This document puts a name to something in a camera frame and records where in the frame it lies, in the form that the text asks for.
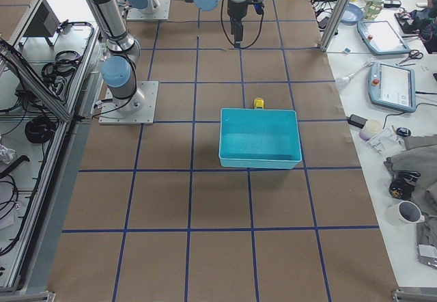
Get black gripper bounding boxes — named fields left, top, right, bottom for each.
left=227, top=0, right=246, bottom=49

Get yellow toy beetle car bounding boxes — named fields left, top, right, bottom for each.
left=253, top=98, right=265, bottom=109

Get light blue plastic bin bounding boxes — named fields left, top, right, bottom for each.
left=218, top=108, right=302, bottom=169

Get blue plate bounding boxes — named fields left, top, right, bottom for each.
left=340, top=3, right=363, bottom=25

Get upper teach pendant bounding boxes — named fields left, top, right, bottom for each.
left=356, top=20, right=410, bottom=55

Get teach pendant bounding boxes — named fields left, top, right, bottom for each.
left=356, top=20, right=410, bottom=55
left=367, top=62, right=417, bottom=113

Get black power adapter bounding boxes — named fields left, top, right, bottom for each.
left=347, top=114, right=368, bottom=129

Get purple white cup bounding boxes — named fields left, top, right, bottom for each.
left=359, top=120, right=382, bottom=141

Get lower teach pendant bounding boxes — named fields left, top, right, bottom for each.
left=367, top=62, right=417, bottom=113

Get black scissors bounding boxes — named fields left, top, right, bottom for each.
left=396, top=49, right=423, bottom=66

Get grey control box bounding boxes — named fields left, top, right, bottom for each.
left=20, top=0, right=61, bottom=46

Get grey cloth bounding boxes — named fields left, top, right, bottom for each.
left=384, top=135, right=436, bottom=216

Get white mug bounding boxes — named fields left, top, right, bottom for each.
left=384, top=201, right=425, bottom=226

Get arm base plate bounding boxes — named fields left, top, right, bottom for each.
left=126, top=0, right=171, bottom=22
left=98, top=81, right=159, bottom=125

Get aluminium frame post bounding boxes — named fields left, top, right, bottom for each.
left=320, top=0, right=350, bottom=52

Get black cable coil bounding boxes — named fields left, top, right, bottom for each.
left=24, top=114, right=55, bottom=145

